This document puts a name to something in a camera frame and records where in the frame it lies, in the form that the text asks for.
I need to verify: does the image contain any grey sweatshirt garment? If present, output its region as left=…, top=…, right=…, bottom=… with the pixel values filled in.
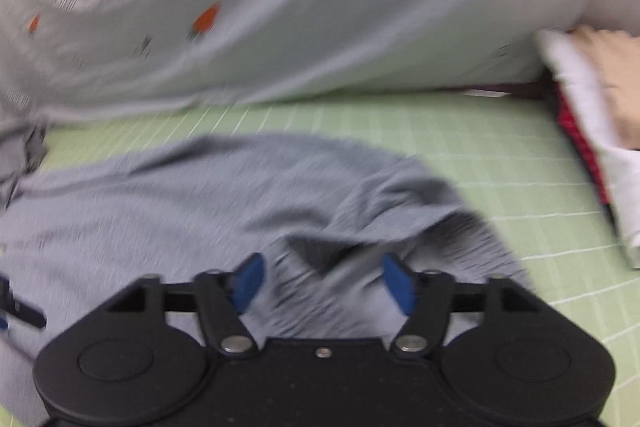
left=1, top=133, right=529, bottom=425

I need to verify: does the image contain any dark grey crumpled garment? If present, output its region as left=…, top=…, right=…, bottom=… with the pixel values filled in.
left=1, top=118, right=48, bottom=187

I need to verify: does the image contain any green grid bed sheet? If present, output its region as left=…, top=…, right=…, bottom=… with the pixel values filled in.
left=43, top=94, right=639, bottom=426

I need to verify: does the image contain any red black folded garment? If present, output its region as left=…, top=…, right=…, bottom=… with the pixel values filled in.
left=550, top=82, right=617, bottom=233

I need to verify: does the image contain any white folded garment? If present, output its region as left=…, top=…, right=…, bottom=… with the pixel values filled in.
left=536, top=30, right=639, bottom=269

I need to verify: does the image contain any beige folded garment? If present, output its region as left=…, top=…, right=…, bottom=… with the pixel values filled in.
left=570, top=26, right=639, bottom=150

